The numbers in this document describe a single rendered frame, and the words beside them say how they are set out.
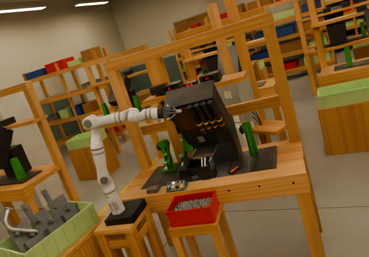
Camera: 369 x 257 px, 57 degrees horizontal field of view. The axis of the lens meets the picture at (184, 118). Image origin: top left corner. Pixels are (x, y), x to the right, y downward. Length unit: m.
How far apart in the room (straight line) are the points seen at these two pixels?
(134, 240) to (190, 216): 0.47
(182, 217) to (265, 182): 0.62
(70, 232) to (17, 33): 8.94
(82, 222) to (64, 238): 0.17
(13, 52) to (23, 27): 0.93
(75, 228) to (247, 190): 1.30
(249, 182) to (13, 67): 9.04
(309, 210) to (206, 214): 0.72
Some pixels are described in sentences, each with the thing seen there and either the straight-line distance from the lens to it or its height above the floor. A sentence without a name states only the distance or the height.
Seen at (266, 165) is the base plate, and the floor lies 0.90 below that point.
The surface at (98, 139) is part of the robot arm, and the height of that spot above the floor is 1.47.
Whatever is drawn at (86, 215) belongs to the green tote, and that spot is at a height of 0.90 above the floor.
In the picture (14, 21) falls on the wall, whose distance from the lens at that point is 11.27.
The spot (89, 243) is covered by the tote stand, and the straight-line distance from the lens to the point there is 2.83.
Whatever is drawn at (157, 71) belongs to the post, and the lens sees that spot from 2.97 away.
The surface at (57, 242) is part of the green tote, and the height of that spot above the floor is 0.88.
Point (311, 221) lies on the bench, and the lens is 2.60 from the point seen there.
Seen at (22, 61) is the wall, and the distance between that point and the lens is 10.98.
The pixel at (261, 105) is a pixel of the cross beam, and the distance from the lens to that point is 2.96.
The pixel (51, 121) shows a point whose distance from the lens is 9.55.
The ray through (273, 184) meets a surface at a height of 0.85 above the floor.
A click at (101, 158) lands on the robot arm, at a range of 2.47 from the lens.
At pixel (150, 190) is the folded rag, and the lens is 2.73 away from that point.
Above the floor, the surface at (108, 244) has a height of 0.72.
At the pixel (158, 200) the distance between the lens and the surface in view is 2.70.
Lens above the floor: 1.99
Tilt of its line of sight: 14 degrees down
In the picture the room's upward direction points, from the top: 18 degrees counter-clockwise
